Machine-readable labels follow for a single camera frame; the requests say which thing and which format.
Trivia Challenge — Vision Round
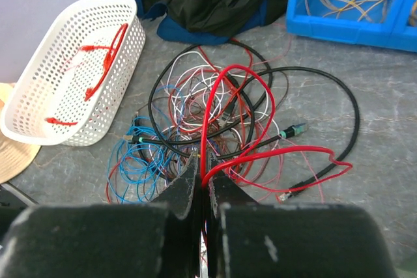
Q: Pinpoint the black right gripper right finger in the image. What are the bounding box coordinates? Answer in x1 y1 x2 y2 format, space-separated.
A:
207 151 400 278

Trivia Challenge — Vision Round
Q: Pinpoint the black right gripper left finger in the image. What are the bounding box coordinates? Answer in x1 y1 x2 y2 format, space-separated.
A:
1 154 199 277

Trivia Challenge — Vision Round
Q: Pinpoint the thin red wire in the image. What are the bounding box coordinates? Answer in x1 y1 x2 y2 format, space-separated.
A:
106 46 261 204

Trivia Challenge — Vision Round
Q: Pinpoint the beige bucket hat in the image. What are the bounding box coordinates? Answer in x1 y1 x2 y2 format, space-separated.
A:
0 82 42 185

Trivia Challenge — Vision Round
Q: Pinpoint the white perforated basket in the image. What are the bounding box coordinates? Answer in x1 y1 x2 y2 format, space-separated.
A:
1 0 146 146

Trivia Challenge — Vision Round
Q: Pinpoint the blue plastic bin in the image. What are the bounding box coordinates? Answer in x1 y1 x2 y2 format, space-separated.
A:
286 0 416 52

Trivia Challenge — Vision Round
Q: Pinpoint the light blue thin wire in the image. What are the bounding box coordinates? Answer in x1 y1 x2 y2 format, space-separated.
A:
107 84 186 204

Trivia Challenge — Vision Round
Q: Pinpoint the black cable teal connector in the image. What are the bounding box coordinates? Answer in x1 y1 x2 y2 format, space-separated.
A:
122 123 307 154

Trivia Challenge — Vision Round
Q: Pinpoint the brown thin wire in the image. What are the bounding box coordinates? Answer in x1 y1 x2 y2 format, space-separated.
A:
136 69 291 161

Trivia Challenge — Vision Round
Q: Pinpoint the white thin wire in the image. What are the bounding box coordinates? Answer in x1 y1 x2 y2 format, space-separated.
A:
162 51 281 142

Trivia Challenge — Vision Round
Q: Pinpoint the black ethernet cable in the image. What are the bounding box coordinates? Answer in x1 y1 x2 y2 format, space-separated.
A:
148 38 361 204

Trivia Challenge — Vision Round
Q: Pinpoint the red cable in basket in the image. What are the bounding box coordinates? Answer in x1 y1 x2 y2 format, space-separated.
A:
44 23 130 128

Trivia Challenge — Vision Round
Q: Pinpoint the orange thick cable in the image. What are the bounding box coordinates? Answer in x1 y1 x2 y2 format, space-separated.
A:
407 0 417 28

